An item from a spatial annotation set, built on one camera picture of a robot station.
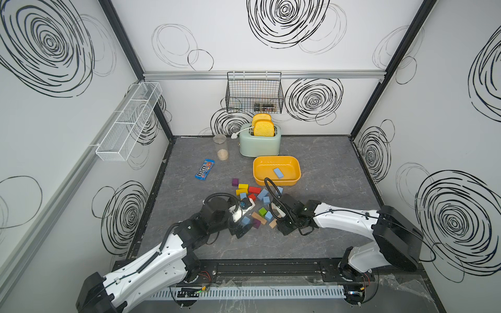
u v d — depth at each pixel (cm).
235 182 99
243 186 97
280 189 96
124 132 75
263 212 87
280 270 75
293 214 66
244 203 62
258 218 87
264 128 98
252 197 94
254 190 96
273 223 83
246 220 84
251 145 105
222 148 105
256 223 85
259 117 99
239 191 96
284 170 103
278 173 102
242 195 92
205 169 105
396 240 43
